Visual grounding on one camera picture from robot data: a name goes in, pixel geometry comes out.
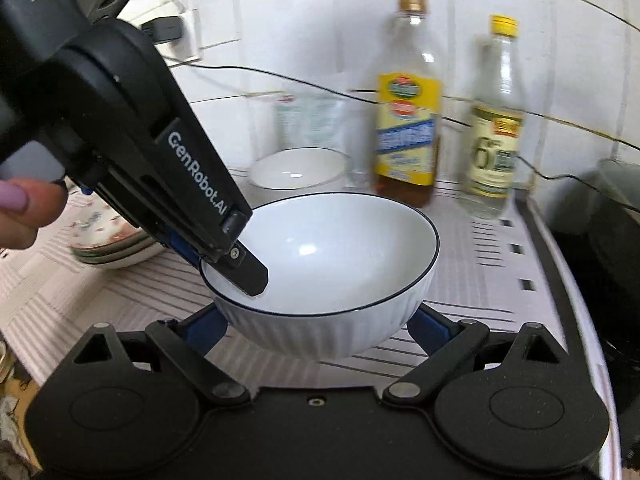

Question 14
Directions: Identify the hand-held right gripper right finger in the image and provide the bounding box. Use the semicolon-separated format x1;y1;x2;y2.
382;305;568;408

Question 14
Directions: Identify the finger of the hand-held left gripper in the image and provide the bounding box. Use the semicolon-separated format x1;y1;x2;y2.
142;222;203;268
95;170;271;297

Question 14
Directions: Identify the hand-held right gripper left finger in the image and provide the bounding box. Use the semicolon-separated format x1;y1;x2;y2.
70;305;253;408

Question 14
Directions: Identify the large white plate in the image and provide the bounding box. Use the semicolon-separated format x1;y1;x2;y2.
82;252;162;270

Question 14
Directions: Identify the blue fried egg plate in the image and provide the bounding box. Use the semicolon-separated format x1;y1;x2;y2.
74;242;159;263

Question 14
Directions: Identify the pink rabbit plate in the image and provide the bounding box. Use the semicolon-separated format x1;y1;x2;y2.
70;199;151;253

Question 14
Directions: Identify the white ribbed bowl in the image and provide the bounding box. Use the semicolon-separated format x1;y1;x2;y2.
248;148;350;192
199;192;441;361

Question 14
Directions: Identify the person's left hand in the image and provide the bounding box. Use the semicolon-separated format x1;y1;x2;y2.
0;180;67;252

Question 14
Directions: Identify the black charger plug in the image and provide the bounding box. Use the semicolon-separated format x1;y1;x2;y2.
141;16;184;45

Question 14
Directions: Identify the black gas stove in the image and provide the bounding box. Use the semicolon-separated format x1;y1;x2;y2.
520;195;640;413

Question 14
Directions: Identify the clear seasoning bag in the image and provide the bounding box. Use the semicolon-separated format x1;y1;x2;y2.
276;91;347;154

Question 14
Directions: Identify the clear vinegar bottle yellow cap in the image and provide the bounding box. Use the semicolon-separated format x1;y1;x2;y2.
462;14;526;221

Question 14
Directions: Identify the black wok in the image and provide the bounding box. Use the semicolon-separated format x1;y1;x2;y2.
586;192;640;287

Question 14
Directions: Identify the cooking wine bottle yellow label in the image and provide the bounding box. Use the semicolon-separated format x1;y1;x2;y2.
372;0;445;209

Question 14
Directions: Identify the white wall socket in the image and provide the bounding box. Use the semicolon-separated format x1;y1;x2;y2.
177;7;205;59

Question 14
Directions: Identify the black cable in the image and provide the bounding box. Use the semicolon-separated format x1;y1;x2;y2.
164;59;640;184

